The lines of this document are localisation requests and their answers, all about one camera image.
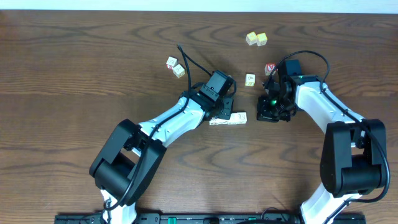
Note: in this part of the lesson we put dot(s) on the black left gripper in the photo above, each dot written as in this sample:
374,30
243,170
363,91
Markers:
226,109

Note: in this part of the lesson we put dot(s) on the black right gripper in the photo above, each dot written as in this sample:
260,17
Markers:
263,114

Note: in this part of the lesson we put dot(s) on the red edged wooden block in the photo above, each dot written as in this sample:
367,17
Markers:
234,119

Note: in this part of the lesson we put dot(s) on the blue edged picture block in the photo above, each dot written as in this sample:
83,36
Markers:
242,118

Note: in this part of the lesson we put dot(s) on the green edged wooden block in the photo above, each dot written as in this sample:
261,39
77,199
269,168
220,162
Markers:
213,122

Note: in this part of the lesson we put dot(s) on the blue letter X block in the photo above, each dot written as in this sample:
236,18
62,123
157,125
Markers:
222,121

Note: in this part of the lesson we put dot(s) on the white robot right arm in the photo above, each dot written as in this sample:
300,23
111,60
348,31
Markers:
353,161

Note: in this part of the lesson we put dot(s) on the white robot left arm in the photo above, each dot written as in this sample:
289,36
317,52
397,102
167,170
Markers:
126,164

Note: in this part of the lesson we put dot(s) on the yellow picture block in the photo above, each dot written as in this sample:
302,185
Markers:
250,79

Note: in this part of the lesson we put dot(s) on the red letter V block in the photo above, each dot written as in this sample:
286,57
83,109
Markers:
268,68

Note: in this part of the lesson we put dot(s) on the umbrella picture block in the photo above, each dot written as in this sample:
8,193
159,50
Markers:
178,71

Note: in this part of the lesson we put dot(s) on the yellow letter block right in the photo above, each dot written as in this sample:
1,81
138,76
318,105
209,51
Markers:
261,39

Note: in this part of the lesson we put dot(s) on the yellow letter block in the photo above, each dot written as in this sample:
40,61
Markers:
251,38
261,39

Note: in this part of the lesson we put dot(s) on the yellow letter block left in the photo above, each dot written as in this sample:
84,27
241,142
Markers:
251,38

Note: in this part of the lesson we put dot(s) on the red number three block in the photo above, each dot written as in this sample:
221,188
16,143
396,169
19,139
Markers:
171,63

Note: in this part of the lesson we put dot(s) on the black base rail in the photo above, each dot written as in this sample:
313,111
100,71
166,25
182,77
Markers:
156,218

